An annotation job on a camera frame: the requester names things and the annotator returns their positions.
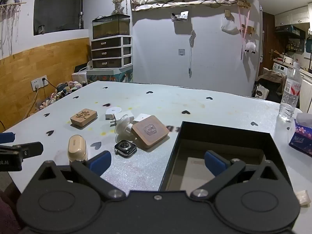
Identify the small wooden wall plate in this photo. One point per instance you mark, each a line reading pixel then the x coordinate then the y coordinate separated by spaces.
pixel 227 13

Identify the black cardboard box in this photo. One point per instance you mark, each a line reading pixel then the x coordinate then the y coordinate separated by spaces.
pixel 219 131

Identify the dried flower vase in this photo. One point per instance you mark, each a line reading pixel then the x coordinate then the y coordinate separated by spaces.
pixel 118 3

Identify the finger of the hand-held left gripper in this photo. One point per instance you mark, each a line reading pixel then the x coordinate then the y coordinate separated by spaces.
pixel 6 137
pixel 31 149

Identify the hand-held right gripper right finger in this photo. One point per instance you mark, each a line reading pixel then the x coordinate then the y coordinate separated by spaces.
pixel 215 162

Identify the white drawer unit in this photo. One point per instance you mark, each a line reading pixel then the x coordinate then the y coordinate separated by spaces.
pixel 109 52

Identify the white washing machine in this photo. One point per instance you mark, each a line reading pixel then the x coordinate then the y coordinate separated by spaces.
pixel 280 68

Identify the square wall hook plate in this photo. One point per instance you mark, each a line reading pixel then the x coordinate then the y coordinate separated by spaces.
pixel 181 52

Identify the black kitchen shelf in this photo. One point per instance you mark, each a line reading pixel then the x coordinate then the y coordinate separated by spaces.
pixel 290 33

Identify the chair with brown clothes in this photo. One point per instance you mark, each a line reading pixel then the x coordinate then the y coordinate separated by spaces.
pixel 270 81

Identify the clear water bottle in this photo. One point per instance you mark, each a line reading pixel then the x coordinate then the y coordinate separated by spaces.
pixel 290 95

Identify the white wall socket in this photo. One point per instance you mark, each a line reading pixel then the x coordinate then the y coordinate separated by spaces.
pixel 37 82

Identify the purple floral tissue pack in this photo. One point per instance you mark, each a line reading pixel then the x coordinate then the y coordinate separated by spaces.
pixel 301 137

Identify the clear wall shelf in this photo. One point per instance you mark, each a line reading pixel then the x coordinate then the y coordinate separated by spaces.
pixel 180 17

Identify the white sheep plush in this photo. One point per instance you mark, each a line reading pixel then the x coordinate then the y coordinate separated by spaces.
pixel 249 46

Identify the white round charger disc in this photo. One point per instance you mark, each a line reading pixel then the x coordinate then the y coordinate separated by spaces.
pixel 115 109

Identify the white hanging pouch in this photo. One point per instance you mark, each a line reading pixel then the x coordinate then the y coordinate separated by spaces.
pixel 229 26

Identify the white charger cube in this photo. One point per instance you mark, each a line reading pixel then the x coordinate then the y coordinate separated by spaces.
pixel 141 118

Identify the crumpled white tissue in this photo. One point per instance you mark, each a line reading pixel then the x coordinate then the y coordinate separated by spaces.
pixel 303 197

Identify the carved wooden block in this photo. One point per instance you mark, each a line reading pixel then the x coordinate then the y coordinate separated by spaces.
pixel 84 117

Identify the black smartwatch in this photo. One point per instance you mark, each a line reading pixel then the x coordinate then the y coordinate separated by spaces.
pixel 125 148

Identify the wooden block with clear hook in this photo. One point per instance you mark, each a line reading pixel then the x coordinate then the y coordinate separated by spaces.
pixel 146 139

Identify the beige earbuds case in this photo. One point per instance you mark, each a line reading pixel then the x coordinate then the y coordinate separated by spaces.
pixel 77 148

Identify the clear suction cup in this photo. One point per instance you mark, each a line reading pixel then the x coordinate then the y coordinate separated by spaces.
pixel 121 129

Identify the pile of plush toys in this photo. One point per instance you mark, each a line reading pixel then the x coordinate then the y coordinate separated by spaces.
pixel 63 89

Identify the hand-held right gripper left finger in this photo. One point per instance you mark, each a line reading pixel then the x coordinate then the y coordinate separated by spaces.
pixel 100 162

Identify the wooden wall hook rack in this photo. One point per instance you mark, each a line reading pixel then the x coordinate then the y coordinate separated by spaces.
pixel 251 30

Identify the white printed bag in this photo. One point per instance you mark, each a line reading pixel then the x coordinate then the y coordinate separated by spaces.
pixel 260 91

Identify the white macrame wall hanging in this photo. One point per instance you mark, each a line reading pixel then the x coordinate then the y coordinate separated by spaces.
pixel 8 24

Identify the white box appliance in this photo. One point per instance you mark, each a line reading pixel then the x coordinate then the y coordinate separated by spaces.
pixel 80 75

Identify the glass fish tank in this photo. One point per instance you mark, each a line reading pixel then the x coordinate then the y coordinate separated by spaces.
pixel 111 26

